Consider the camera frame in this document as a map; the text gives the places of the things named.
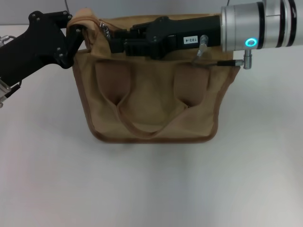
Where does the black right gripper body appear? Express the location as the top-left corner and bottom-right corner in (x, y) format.
(145, 14), (223, 60)

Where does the silver metal zipper pull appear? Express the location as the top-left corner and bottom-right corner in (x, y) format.
(99, 21), (112, 41)

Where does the right gripper cable with connector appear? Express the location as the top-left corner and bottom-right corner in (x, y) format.
(192, 35), (253, 70)

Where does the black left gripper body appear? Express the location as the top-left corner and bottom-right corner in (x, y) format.
(0, 11), (72, 87)

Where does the khaki canvas food bag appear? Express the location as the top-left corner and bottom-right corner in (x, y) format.
(66, 8), (241, 144)

